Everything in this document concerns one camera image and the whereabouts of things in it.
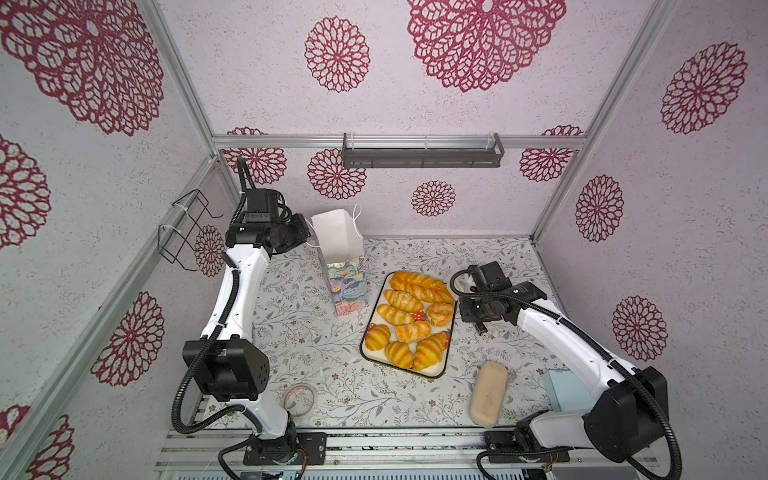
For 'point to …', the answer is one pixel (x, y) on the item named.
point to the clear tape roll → (298, 400)
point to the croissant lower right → (428, 351)
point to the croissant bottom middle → (399, 354)
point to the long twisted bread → (421, 286)
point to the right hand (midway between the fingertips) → (462, 307)
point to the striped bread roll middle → (394, 315)
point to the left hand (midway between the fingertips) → (309, 232)
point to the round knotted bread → (440, 313)
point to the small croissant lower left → (377, 337)
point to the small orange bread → (413, 332)
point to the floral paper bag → (339, 236)
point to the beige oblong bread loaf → (490, 389)
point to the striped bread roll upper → (402, 301)
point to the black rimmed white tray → (435, 371)
